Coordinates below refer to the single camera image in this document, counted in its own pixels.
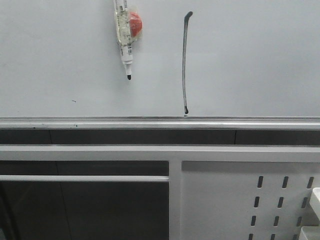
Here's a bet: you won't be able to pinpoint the white black whiteboard marker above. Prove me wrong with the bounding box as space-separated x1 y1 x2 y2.
113 0 133 80

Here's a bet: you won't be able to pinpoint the red round magnet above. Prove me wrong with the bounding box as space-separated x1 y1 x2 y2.
129 11 143 39

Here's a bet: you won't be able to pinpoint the white whiteboard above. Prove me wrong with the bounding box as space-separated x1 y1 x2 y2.
0 0 320 117

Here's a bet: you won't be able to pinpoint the white perforated pegboard panel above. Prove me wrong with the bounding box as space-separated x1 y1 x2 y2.
181 161 320 240

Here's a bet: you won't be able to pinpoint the white plastic bin upper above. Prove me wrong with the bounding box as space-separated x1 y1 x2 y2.
309 187 320 219

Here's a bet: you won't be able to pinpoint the white plastic bin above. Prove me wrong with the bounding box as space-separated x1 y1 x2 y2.
298 226 320 240
309 187 320 219

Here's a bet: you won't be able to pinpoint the white plastic bin lower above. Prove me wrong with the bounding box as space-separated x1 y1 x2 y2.
298 226 320 240

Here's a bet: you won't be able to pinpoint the white metal frame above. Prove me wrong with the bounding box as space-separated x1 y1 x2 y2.
0 145 320 240

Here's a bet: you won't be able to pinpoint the aluminium whiteboard tray rail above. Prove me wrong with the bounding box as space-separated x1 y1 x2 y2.
0 116 320 131

